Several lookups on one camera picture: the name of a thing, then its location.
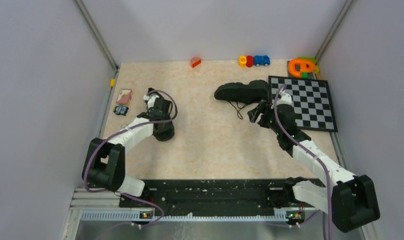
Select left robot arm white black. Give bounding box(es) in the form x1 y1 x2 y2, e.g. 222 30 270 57
82 95 176 207

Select red toy cylinder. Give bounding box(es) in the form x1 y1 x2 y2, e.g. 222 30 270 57
246 55 254 68

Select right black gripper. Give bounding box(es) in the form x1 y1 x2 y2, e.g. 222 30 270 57
248 99 283 136

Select black white checkerboard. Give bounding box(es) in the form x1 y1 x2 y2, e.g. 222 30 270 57
268 75 338 132

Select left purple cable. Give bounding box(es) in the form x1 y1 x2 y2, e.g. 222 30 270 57
82 89 179 229

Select small blue black toy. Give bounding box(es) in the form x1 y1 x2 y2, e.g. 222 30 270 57
113 105 129 116

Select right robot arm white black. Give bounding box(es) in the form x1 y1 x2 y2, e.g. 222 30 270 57
247 99 381 233

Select pink triangle card box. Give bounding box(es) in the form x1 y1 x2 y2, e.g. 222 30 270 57
116 89 133 106

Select blue toy car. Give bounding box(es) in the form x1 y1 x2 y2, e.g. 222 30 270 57
253 55 271 67

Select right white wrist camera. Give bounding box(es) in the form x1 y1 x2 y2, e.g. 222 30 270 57
274 93 294 107

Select black shoe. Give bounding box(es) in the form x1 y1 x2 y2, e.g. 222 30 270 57
214 79 270 120
153 121 175 142

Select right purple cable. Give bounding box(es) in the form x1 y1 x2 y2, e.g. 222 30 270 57
273 83 333 240

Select purple cable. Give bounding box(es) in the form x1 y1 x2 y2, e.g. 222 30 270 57
273 83 333 240
82 89 179 229

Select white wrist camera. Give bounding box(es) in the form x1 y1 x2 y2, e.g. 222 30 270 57
274 93 294 107
143 92 159 110

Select orange ring toy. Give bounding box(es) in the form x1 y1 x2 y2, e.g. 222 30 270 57
287 58 317 79

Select yellow toy cylinder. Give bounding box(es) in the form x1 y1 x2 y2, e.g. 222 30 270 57
238 55 247 68

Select orange toy brick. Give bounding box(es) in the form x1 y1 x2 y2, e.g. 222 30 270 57
190 57 202 68

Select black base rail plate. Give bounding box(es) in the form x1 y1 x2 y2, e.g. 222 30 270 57
87 178 353 220

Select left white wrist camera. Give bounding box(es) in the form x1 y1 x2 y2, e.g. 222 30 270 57
143 92 159 110

